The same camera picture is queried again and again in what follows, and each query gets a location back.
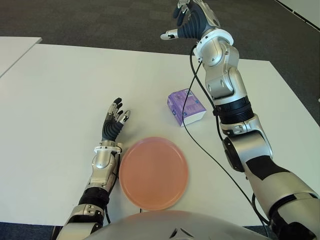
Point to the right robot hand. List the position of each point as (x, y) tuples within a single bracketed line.
[(195, 22)]

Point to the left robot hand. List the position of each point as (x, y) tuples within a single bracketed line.
[(111, 128)]

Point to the purple tissue paper pack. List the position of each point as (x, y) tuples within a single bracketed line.
[(193, 107)]

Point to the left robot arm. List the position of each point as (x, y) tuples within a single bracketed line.
[(101, 165)]

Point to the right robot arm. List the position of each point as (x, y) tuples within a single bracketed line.
[(250, 145)]

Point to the pink round plate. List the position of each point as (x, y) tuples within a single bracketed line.
[(153, 175)]

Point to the grey robot torso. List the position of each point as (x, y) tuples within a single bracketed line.
[(150, 225)]

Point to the white neighbouring table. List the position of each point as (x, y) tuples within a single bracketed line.
[(15, 52)]

